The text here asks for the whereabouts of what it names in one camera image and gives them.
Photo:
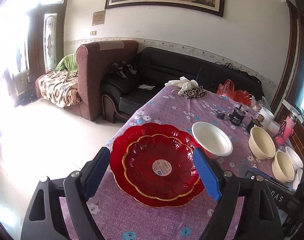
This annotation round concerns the white small paper bowl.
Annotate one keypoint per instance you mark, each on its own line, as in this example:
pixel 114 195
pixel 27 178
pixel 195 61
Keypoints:
pixel 294 158

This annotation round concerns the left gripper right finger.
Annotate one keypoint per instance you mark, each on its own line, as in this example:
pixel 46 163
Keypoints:
pixel 259 218

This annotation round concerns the maroon armchair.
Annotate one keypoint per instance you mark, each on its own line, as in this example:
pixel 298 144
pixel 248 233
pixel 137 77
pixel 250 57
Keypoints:
pixel 94 61

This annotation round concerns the leopard print cloth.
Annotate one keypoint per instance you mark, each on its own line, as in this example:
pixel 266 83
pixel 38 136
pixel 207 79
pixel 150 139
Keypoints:
pixel 196 92

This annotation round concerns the black leather sofa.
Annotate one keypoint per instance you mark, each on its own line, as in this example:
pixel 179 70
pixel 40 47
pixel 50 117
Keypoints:
pixel 130 85

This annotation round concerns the white shallow paper bowl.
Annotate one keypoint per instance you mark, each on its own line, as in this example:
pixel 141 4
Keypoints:
pixel 214 141

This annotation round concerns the wooden brick-pattern cabinet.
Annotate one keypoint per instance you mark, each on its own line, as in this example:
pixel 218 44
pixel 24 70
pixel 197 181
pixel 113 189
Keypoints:
pixel 297 137

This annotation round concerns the black round device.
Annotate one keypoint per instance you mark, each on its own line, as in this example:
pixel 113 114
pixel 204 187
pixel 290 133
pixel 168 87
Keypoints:
pixel 238 114

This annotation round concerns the small wall plaque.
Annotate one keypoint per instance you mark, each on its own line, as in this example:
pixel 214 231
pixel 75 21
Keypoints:
pixel 98 18

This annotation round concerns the wooden glass door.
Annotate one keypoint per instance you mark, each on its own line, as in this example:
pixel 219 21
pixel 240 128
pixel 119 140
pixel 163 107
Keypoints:
pixel 41 45

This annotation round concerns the dark brown small jar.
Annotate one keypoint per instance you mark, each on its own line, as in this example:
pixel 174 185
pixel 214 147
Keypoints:
pixel 255 122

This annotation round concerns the black phone stand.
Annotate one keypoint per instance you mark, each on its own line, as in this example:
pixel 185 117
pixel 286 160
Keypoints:
pixel 280 133

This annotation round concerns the small black adapter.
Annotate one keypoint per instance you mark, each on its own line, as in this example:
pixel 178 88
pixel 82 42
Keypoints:
pixel 221 115

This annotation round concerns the large red scalloped plate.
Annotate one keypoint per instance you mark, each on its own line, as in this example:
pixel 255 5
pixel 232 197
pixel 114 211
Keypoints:
pixel 119 148

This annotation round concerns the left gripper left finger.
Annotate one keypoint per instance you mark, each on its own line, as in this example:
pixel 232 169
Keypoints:
pixel 44 218

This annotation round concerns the pink thermos bottle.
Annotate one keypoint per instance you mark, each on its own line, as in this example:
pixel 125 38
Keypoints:
pixel 291 120

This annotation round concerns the green cloth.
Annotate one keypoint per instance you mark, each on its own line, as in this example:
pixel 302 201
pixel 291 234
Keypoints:
pixel 68 63

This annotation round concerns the white gloves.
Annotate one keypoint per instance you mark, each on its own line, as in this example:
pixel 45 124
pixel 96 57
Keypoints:
pixel 182 85

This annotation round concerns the patterned blanket bed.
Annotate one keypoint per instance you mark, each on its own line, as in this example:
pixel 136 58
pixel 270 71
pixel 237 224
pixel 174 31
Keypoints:
pixel 59 87

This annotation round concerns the red plastic bag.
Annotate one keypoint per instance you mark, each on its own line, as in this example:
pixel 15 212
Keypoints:
pixel 228 89

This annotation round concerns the cream deep paper bowl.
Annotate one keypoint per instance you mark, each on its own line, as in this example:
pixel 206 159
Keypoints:
pixel 261 144

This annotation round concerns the small red gold-rimmed plate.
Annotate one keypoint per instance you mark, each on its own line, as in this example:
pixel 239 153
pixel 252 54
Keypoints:
pixel 161 167

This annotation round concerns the white plastic jar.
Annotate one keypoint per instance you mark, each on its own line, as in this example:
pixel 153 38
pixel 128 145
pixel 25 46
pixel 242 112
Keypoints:
pixel 265 117

